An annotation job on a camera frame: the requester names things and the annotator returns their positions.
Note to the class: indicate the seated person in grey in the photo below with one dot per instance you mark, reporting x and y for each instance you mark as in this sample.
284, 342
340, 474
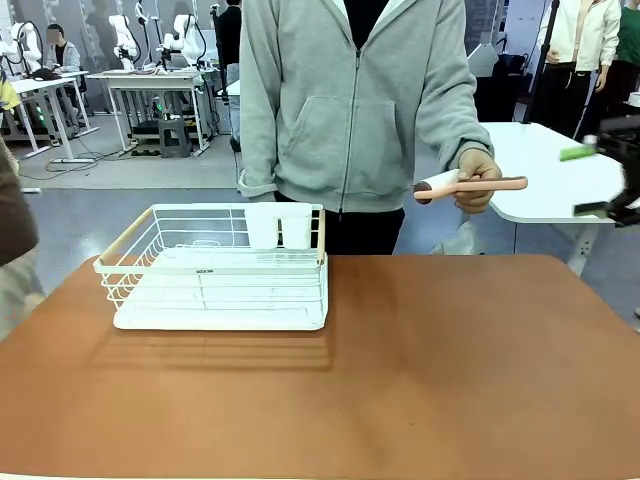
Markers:
62, 52

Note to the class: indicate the black tripod pole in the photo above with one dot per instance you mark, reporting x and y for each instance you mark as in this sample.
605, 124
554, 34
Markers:
542, 60

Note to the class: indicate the bystander in green top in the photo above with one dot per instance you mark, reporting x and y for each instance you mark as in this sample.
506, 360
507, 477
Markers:
627, 50

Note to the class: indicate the person's right forearm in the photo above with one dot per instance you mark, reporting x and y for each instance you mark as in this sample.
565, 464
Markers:
257, 150

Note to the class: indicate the bystander in white jacket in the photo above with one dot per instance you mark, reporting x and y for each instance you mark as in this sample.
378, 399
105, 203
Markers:
580, 45

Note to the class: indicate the white drain tray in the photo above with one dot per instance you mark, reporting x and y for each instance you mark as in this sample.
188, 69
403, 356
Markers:
220, 317

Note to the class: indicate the person's left hand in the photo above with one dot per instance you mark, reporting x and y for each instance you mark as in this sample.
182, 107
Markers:
477, 162

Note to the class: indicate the person in grey hoodie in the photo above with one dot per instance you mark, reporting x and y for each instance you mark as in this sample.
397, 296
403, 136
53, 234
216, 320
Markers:
340, 100

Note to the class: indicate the clear plastic bag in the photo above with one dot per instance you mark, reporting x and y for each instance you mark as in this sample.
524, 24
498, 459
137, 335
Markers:
462, 240

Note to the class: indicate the white double utensil holder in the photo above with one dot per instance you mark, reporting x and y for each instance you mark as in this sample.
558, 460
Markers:
277, 225

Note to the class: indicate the black cabinet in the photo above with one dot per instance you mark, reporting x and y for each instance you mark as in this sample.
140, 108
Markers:
502, 90

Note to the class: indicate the grey plastic stool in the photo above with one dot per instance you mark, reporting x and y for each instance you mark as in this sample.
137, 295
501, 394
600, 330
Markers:
175, 137

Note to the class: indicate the pink lint roller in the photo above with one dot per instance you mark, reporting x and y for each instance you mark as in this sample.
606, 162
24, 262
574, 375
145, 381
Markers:
505, 184

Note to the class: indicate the large white curved table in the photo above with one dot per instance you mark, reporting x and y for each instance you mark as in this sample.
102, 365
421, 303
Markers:
540, 165

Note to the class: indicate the white lab desk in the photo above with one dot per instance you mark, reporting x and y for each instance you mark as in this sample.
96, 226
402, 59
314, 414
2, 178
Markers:
150, 80
45, 87

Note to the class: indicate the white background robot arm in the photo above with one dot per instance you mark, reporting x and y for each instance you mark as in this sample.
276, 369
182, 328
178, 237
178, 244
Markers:
27, 42
124, 40
185, 40

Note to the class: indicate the bystander in black clothes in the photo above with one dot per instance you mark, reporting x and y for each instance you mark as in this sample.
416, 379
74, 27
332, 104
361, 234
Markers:
230, 30

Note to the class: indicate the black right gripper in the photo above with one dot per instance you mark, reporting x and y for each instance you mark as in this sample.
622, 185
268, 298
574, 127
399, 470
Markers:
625, 165

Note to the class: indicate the person's left forearm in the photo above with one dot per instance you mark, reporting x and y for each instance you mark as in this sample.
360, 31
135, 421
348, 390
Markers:
460, 125

